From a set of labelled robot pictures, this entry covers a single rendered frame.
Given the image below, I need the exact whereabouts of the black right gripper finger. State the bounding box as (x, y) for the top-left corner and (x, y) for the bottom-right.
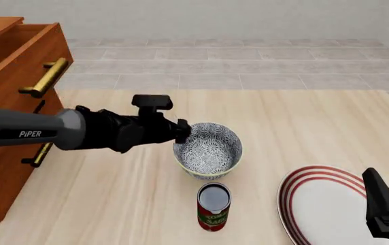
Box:
(361, 167), (389, 218)

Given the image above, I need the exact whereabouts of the open wooden drawer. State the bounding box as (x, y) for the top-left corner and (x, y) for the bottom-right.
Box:
(0, 22), (75, 108)

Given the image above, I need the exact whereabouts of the red tomato sauce tin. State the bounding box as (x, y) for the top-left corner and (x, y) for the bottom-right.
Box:
(197, 182), (232, 233)

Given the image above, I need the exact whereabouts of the blue white patterned bowl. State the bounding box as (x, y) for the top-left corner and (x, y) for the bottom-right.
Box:
(173, 122), (243, 181)

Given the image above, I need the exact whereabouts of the white plate with red rings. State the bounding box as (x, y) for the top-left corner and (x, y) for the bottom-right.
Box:
(277, 165), (389, 245)

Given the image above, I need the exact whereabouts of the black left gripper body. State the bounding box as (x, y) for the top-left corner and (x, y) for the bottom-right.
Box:
(175, 118), (192, 144)

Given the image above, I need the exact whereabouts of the wooden cabinet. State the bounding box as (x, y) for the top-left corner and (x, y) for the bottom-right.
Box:
(0, 16), (65, 225)

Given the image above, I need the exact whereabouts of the brass drawer handle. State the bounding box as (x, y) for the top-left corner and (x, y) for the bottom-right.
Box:
(20, 99), (54, 169)
(18, 57), (69, 99)

